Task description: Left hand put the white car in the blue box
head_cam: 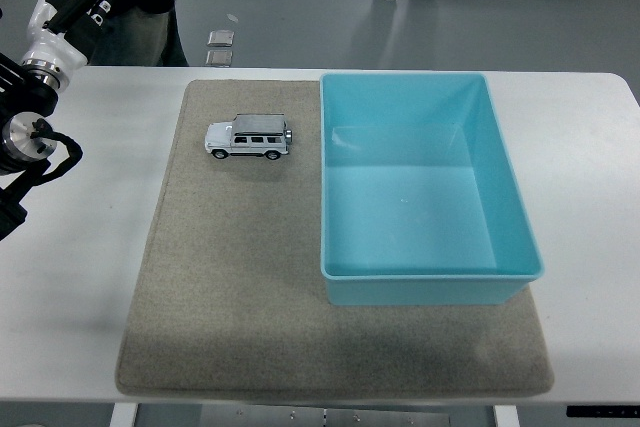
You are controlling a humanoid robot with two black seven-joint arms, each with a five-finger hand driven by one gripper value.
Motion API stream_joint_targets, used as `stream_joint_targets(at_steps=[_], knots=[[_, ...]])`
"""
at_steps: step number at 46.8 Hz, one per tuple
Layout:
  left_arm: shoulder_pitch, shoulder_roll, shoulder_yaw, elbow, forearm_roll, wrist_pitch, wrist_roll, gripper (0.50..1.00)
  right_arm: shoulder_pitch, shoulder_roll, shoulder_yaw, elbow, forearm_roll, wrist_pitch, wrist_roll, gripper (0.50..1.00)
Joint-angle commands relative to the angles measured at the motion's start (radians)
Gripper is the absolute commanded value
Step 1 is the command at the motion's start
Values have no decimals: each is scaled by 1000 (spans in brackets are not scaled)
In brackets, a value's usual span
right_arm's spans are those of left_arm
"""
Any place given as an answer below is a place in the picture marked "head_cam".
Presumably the black table control panel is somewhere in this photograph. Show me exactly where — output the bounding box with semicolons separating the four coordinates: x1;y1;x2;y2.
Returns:
566;404;640;419

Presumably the white table leg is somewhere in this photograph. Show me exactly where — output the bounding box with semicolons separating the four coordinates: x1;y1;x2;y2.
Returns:
108;402;139;427
492;404;521;427

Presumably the white toy car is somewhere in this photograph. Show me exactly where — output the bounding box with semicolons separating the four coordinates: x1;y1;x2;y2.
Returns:
203;113;294;162

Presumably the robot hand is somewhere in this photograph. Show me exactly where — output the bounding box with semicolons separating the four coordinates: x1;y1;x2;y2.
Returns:
20;0;124;72

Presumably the beige felt mat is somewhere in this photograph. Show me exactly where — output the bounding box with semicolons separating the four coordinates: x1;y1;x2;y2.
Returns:
114;78;555;397

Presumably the grey metal plate with screws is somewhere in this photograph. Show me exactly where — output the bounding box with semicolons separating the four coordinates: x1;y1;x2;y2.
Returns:
199;404;451;427

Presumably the blue plastic box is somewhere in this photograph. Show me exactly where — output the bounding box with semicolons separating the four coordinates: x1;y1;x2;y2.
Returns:
318;71;545;307

